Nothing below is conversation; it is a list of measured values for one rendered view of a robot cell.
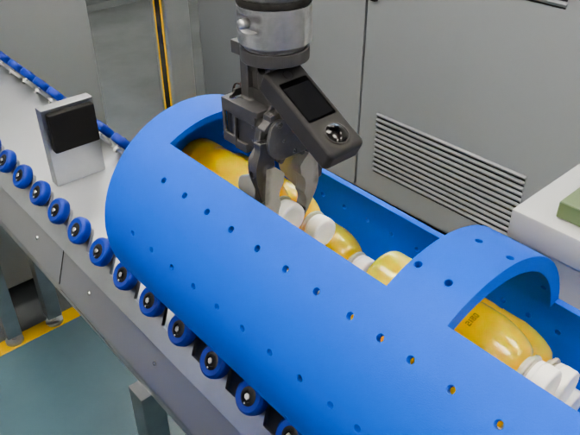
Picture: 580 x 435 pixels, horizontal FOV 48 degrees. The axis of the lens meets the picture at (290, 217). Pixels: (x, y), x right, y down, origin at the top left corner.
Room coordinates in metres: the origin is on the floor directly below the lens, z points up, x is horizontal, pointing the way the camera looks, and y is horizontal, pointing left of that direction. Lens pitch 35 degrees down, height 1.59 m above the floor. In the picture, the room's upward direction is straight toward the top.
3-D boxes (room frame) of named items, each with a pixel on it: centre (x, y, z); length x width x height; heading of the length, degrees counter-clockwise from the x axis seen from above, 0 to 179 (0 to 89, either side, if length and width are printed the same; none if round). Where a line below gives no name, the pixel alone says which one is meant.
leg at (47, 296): (1.66, 0.81, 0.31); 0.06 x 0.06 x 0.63; 41
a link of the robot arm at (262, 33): (0.64, 0.02, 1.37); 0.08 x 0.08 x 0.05
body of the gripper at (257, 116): (0.65, 0.02, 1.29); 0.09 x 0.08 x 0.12; 41
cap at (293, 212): (0.63, 0.00, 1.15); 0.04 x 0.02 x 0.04; 131
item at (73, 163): (1.09, 0.40, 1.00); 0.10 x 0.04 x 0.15; 131
